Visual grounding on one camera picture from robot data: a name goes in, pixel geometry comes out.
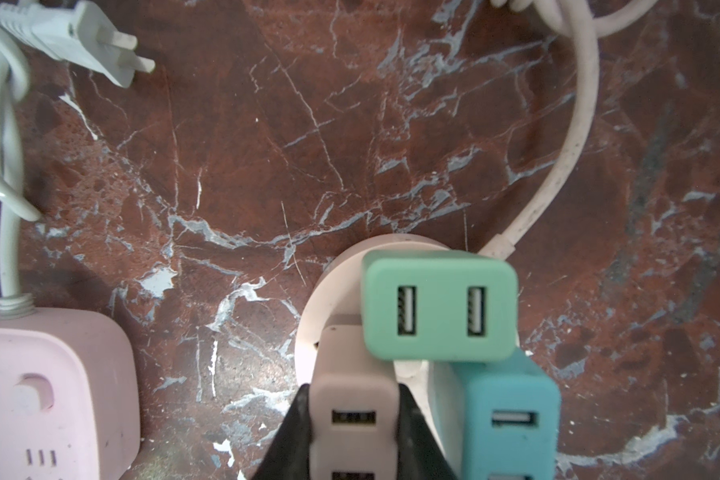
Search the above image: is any pink charger plug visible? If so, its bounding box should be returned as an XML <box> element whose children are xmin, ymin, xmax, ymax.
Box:
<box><xmin>309</xmin><ymin>325</ymin><xmax>400</xmax><ymax>479</ymax></box>

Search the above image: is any pink square power strip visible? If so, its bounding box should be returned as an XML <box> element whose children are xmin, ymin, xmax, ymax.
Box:
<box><xmin>0</xmin><ymin>1</ymin><xmax>155</xmax><ymax>479</ymax></box>

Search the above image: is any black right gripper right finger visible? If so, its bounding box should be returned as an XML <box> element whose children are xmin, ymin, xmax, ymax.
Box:
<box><xmin>397</xmin><ymin>384</ymin><xmax>457</xmax><ymax>480</ymax></box>

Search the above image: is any teal USB charger plug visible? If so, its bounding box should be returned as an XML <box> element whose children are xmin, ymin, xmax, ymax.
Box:
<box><xmin>429</xmin><ymin>348</ymin><xmax>561</xmax><ymax>480</ymax></box>

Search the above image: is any green USB charger plug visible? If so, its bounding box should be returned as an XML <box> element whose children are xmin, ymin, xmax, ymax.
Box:
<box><xmin>361</xmin><ymin>250</ymin><xmax>519</xmax><ymax>362</ymax></box>

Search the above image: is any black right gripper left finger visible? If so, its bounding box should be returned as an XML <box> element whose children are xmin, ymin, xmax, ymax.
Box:
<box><xmin>253</xmin><ymin>384</ymin><xmax>312</xmax><ymax>480</ymax></box>

